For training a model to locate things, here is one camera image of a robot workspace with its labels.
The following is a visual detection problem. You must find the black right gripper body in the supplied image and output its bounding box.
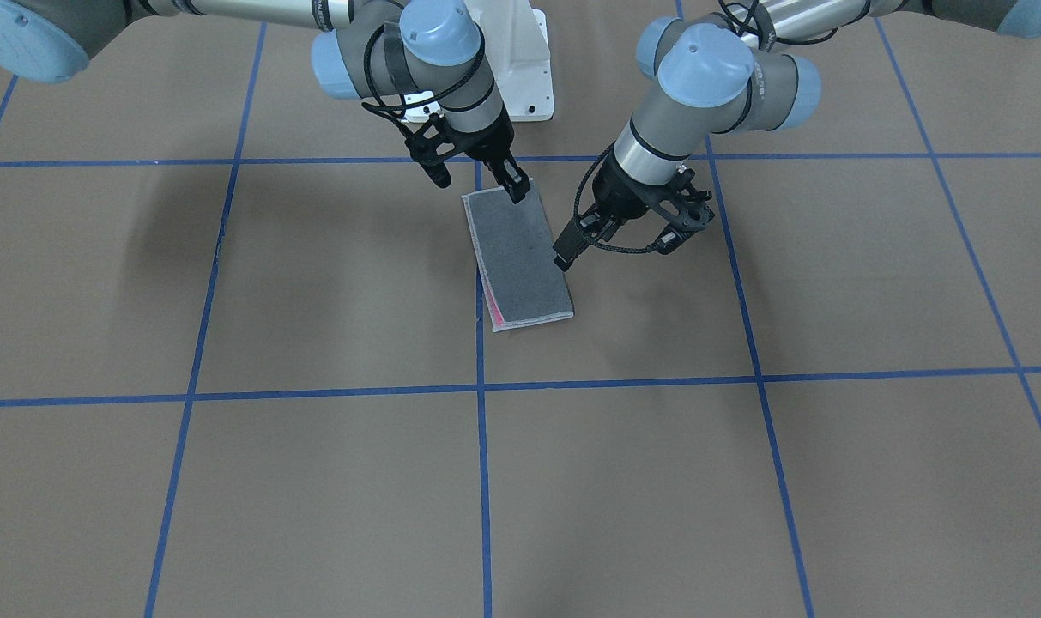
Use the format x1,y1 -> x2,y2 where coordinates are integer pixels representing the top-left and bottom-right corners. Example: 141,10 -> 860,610
448,108 -> 521,173

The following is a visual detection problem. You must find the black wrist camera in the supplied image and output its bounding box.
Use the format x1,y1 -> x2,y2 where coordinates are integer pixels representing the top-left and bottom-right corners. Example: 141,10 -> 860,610
645,166 -> 715,255
402,113 -> 453,188

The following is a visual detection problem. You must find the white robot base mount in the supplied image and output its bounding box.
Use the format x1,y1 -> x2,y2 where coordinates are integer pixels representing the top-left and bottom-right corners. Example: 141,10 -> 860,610
400,0 -> 555,124

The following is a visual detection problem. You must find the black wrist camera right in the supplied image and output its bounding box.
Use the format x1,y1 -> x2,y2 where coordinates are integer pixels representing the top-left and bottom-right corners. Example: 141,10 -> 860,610
402,113 -> 453,188

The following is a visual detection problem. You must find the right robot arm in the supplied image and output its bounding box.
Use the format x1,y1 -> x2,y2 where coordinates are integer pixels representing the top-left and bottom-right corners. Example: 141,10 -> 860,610
0,1 -> 530,202

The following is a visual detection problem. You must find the pink towel with grey back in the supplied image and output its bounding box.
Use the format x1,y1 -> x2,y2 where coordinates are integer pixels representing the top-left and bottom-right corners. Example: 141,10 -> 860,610
462,180 -> 575,333

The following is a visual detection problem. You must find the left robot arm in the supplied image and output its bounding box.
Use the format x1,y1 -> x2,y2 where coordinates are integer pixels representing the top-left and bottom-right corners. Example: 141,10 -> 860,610
553,1 -> 1041,271

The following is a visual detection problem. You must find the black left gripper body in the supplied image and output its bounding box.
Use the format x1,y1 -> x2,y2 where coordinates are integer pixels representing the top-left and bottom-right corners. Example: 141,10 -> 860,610
588,154 -> 666,236

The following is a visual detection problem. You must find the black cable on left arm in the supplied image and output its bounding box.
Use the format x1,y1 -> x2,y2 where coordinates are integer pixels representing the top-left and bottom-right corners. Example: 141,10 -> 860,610
572,146 -> 671,255

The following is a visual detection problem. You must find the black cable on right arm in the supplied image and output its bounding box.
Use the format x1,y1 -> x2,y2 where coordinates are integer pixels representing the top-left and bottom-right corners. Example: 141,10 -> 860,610
361,21 -> 487,138

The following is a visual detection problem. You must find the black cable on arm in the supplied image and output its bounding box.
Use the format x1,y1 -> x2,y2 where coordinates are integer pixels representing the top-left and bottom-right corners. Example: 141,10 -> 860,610
361,21 -> 487,138
572,146 -> 671,255

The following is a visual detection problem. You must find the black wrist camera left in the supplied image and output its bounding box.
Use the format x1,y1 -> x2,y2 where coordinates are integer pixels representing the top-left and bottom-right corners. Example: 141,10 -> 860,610
645,166 -> 715,255

